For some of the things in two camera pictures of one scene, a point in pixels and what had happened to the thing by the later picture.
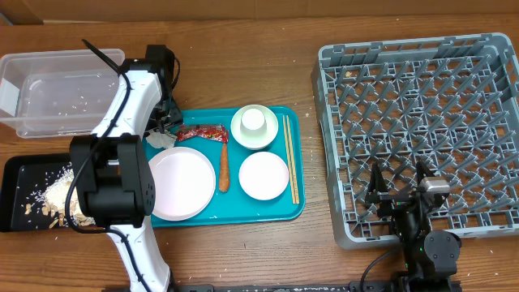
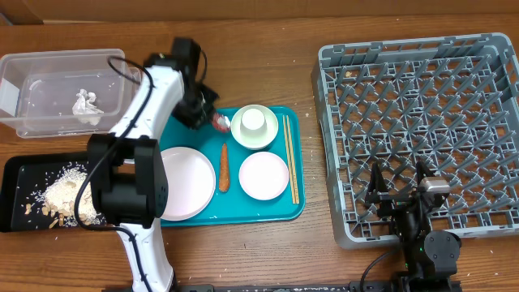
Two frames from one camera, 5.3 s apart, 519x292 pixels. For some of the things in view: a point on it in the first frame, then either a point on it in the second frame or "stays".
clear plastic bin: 57,94 stays
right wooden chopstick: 292,160 stays
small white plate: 263,175 stays
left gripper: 175,117 to 195,120
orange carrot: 225,174 stays
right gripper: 392,202 stays
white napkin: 159,139 to 85,109
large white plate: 185,182 stays
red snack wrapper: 204,131 to 220,122
